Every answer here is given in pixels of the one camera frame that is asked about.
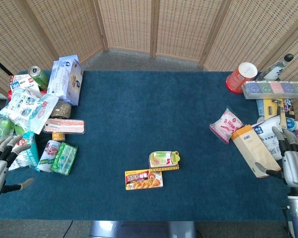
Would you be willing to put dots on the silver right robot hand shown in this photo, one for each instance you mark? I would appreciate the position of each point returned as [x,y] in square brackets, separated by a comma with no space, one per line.
[295,168]

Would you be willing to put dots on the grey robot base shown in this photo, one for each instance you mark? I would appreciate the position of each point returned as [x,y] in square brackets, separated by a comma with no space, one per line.
[141,229]

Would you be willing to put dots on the tan paper carton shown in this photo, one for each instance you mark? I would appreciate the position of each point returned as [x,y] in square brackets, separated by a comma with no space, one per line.
[255,148]

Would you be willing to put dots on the long multicolour tea box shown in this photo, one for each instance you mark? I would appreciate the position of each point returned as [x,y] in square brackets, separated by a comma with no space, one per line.
[274,89]

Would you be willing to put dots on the blue white mask box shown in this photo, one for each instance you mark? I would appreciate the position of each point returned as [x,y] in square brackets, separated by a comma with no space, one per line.
[65,79]

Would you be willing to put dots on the yellow-green snack box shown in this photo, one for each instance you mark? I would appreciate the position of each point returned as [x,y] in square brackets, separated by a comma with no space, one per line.
[164,160]

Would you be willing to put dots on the yellow red curry box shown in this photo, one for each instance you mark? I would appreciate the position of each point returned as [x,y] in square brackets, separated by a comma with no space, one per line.
[144,179]

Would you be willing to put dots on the teal tissue pack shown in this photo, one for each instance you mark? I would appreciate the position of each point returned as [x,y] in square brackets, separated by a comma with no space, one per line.
[31,151]

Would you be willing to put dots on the white bag with blue print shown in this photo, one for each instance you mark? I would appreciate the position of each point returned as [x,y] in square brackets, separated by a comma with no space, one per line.
[268,138]

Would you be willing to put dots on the green white pouch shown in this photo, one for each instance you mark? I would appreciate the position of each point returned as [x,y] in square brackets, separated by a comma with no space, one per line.
[3,127]

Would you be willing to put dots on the white can with red label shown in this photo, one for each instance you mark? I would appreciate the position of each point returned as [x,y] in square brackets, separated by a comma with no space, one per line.
[47,155]

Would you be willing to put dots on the black printed pack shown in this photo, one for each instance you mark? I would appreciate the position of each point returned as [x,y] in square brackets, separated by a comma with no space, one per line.
[289,107]

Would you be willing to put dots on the yellow razor blister pack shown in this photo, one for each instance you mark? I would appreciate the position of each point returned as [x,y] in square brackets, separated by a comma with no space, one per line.
[273,109]

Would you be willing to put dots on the green blister pack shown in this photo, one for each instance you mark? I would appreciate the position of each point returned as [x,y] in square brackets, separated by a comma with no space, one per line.
[64,158]

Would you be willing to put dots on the small yellow can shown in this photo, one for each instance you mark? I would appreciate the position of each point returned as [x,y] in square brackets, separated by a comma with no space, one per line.
[58,136]

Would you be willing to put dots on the pale blue plastic mask bag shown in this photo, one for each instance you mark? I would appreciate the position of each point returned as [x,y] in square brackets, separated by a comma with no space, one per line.
[27,109]

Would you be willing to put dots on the light blue flat pack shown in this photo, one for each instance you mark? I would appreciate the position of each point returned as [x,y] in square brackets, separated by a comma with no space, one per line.
[260,106]

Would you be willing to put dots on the pink white snack bag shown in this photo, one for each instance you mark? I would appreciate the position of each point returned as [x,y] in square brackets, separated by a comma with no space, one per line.
[226,125]

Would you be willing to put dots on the pink toothbrush blister pack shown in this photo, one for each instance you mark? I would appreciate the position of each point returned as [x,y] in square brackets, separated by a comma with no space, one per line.
[64,126]

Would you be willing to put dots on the brown speckled round jar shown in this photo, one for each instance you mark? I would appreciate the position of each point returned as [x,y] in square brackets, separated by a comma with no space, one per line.
[62,109]

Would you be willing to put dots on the red white flat package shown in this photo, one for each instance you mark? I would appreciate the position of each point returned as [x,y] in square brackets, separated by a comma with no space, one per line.
[21,83]

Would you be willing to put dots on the clear bottle with black cap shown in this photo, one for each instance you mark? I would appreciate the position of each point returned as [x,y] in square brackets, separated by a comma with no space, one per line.
[278,68]

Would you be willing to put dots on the green drink can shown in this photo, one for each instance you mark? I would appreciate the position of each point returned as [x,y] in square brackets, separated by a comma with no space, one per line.
[39,77]

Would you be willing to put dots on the orange paper cup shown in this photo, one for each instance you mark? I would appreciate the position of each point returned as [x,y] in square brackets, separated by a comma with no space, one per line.
[239,78]

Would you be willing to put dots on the blue felt table mat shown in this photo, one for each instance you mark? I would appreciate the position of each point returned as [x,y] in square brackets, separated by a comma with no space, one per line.
[149,111]

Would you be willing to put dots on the woven rattan folding screen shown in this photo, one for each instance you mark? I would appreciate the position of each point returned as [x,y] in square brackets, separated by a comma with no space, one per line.
[126,24]

